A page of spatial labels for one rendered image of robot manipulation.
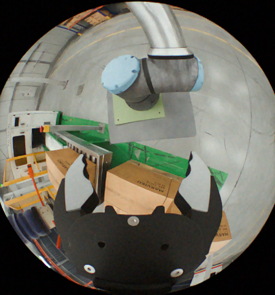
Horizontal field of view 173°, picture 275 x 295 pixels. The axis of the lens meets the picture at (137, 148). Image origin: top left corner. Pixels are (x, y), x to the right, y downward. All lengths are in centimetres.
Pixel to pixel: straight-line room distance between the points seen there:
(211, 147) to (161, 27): 128
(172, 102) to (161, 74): 25
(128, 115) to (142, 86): 27
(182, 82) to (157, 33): 17
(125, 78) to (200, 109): 114
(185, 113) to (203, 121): 81
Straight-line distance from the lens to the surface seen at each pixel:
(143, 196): 92
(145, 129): 54
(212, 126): 135
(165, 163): 132
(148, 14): 31
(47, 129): 118
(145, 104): 48
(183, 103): 54
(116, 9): 852
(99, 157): 94
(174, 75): 31
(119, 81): 31
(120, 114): 58
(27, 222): 82
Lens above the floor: 126
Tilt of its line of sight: 66 degrees down
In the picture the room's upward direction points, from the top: 108 degrees counter-clockwise
